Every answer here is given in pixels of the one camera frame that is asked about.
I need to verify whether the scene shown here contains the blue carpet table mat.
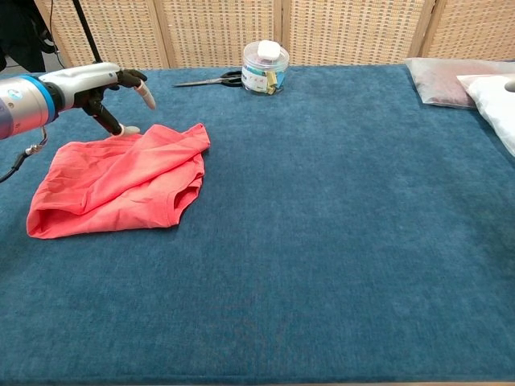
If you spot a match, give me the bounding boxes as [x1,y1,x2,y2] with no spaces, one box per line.
[0,64,515,385]

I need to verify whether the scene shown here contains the red sleeveless shirt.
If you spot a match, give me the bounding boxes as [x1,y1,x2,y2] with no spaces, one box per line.
[26,123,212,240]

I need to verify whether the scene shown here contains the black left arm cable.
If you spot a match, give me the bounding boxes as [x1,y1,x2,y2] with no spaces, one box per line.
[0,126,49,184]

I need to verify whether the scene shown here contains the black handled scissors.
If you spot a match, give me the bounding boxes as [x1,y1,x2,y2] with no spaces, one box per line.
[172,70,245,88]

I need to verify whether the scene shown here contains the bag with red garment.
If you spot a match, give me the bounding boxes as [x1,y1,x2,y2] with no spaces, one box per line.
[404,57,515,109]

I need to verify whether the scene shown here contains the white earbud case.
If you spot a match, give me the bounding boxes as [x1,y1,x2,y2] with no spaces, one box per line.
[257,39,282,61]

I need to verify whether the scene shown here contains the black tripod stand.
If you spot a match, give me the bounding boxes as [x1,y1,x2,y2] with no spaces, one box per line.
[71,0,104,65]

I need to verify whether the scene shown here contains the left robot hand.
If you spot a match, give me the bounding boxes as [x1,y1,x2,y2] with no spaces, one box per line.
[54,62,157,138]

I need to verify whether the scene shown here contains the wicker folding screen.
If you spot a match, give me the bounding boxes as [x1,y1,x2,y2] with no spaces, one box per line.
[34,0,515,72]

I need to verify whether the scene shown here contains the bag with white garment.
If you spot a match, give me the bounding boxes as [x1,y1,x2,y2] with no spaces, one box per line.
[456,73,515,158]

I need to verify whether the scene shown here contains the clear plastic jar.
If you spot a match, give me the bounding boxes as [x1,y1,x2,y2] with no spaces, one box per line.
[241,41,290,97]

